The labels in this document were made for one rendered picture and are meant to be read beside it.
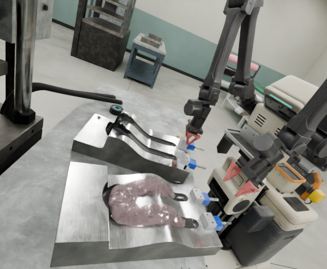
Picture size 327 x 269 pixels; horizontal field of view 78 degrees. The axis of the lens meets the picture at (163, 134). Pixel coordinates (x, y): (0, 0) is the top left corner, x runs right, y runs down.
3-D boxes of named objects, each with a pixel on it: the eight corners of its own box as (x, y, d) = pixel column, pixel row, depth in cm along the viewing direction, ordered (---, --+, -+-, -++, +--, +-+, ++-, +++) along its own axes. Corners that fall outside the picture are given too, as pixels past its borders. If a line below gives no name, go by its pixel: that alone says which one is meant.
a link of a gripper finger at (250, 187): (234, 199, 64) (258, 181, 62) (222, 182, 70) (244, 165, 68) (242, 204, 69) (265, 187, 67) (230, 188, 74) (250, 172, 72)
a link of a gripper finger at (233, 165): (227, 189, 67) (250, 171, 65) (216, 173, 73) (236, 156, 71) (235, 194, 72) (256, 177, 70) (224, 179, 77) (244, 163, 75)
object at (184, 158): (202, 169, 98) (207, 160, 95) (204, 176, 93) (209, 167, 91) (177, 160, 96) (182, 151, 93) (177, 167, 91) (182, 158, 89)
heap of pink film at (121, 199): (173, 189, 79) (181, 174, 75) (188, 232, 65) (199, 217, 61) (105, 183, 69) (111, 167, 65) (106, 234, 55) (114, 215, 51)
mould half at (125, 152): (179, 153, 114) (190, 134, 107) (181, 186, 91) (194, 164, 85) (92, 123, 106) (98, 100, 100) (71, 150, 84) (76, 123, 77)
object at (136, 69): (154, 69, 612) (165, 38, 569) (152, 89, 449) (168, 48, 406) (132, 60, 598) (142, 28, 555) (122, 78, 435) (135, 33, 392)
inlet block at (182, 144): (200, 151, 106) (205, 143, 104) (202, 156, 102) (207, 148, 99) (177, 143, 104) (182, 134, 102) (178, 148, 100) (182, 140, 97)
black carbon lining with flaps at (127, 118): (174, 146, 104) (182, 131, 100) (175, 165, 90) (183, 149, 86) (109, 123, 99) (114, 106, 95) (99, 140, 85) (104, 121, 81)
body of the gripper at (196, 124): (189, 131, 92) (196, 117, 89) (186, 121, 101) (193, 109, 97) (201, 135, 93) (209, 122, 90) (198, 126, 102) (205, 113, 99)
